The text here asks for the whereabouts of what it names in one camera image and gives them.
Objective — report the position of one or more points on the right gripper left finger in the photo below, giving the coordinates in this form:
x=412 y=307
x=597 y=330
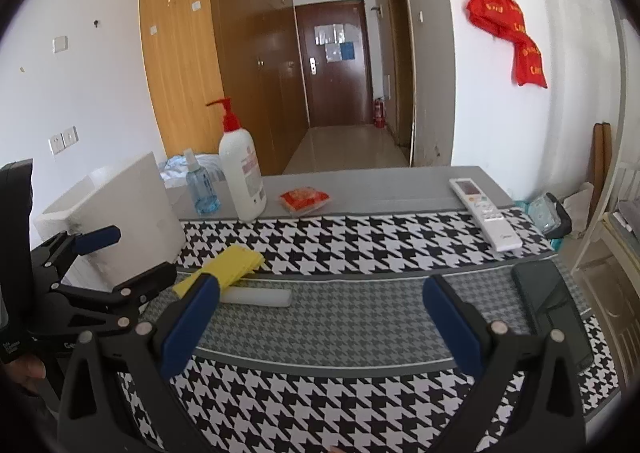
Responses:
x=94 y=414

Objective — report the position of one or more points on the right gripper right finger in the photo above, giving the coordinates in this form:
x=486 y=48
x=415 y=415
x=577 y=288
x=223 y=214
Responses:
x=548 y=415

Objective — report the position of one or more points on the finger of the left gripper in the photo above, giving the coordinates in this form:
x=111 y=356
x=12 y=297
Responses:
x=75 y=245
x=69 y=309

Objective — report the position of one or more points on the yellow foam fruit net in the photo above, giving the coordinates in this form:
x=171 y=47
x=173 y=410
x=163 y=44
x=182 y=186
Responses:
x=227 y=268

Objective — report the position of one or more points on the person left hand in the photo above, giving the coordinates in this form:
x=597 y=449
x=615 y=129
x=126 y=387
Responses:
x=27 y=372

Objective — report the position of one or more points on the white styrofoam box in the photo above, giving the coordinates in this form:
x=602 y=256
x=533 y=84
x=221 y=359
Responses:
x=131 y=196

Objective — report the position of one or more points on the black smartphone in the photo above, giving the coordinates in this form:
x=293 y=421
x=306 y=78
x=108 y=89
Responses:
x=549 y=305

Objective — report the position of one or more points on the light blue crumpled cloth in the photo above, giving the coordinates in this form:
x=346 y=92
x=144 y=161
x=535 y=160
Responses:
x=173 y=172

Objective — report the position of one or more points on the blue spray bottle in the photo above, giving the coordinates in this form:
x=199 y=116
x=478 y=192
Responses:
x=203 y=195

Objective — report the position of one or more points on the white remote control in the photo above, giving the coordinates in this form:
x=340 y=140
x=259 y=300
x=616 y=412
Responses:
x=496 y=229

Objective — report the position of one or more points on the houndstooth table mat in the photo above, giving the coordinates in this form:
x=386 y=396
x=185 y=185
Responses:
x=354 y=361

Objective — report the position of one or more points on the red snack packet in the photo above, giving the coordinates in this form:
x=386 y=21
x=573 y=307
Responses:
x=303 y=201

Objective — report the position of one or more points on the leaning wooden boards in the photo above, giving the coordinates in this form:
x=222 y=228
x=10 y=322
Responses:
x=601 y=156

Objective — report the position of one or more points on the wooden wardrobe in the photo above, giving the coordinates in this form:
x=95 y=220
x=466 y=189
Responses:
x=197 y=52

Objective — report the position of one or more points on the red fire extinguisher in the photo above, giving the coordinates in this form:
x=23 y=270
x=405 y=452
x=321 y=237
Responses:
x=379 y=120

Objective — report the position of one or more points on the dark brown entrance door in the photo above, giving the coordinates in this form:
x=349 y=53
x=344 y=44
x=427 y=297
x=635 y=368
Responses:
x=334 y=46

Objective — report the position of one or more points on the red hanging bags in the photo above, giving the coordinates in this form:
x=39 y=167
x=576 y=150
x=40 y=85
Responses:
x=504 y=20

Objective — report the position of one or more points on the white wall switch pair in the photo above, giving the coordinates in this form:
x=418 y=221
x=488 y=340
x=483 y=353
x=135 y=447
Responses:
x=65 y=139

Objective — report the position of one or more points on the white wall socket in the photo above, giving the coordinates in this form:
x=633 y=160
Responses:
x=59 y=44

